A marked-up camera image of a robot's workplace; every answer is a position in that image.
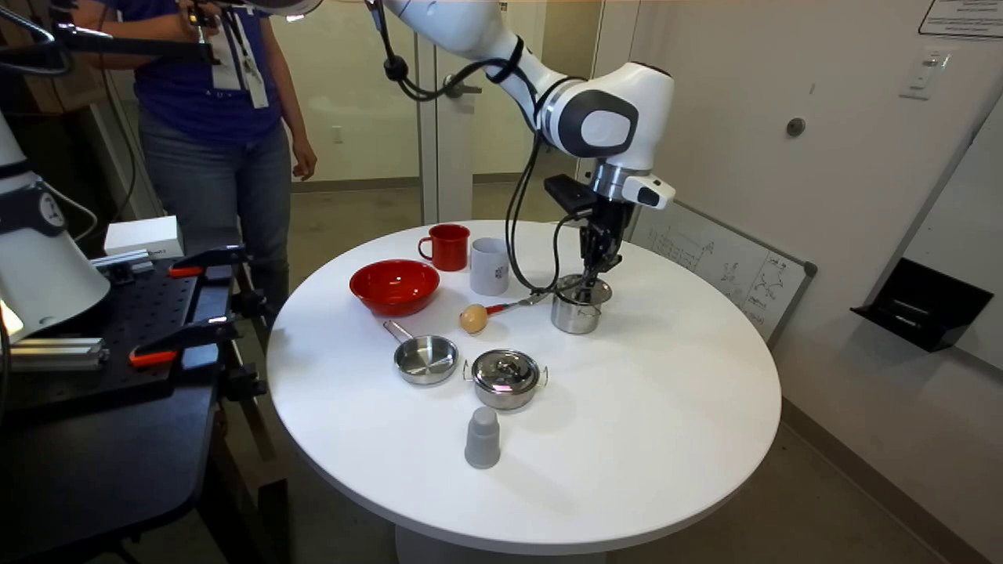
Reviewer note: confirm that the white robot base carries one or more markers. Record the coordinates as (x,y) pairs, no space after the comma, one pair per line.
(43,268)

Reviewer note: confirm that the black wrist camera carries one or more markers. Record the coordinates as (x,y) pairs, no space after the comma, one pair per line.
(570,193)

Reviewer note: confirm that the wide steel pot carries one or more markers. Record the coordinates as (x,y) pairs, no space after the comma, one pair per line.
(506,391)

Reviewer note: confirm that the wide steel pot lid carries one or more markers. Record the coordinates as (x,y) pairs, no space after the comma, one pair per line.
(506,363)

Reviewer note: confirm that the black clamp orange trigger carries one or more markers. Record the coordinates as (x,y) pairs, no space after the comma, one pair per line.
(176,344)
(206,261)

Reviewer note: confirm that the round black wall fixture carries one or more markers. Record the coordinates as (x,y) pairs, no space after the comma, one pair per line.
(794,125)

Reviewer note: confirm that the black workbench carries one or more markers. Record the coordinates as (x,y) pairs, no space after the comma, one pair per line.
(105,450)

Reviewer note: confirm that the white door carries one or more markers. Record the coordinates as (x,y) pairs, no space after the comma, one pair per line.
(455,157)

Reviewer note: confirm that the red bowl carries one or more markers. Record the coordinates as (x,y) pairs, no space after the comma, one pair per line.
(393,287)

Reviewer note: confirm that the bystander bare hand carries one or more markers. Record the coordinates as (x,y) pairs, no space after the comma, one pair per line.
(304,159)

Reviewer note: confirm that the white box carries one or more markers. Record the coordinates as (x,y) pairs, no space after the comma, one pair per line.
(143,234)

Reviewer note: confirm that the tall steel pot lid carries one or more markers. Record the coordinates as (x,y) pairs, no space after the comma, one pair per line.
(571,292)

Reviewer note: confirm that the framed wall sign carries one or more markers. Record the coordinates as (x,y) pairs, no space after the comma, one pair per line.
(959,16)

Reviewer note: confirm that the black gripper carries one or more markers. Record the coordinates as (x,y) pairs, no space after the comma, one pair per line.
(606,222)

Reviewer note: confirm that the small steel pan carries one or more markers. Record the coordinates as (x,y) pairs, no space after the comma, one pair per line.
(429,361)

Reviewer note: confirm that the leaning whiteboard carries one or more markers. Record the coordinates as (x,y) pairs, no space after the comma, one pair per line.
(732,268)

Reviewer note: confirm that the red mug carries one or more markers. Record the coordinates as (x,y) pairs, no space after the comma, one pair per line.
(449,249)

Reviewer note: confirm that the white mug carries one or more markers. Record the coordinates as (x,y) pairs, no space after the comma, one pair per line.
(490,268)

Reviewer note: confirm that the person in blue shirt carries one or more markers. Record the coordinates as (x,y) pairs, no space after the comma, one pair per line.
(199,134)

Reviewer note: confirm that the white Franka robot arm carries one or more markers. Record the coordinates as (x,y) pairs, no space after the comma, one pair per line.
(583,111)

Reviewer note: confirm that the white light switch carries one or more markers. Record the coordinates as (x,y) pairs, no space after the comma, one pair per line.
(926,75)

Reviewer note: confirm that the tall steel pot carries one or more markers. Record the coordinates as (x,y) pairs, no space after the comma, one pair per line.
(579,317)

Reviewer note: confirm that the grey plastic cup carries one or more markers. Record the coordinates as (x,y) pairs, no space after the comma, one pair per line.
(485,438)

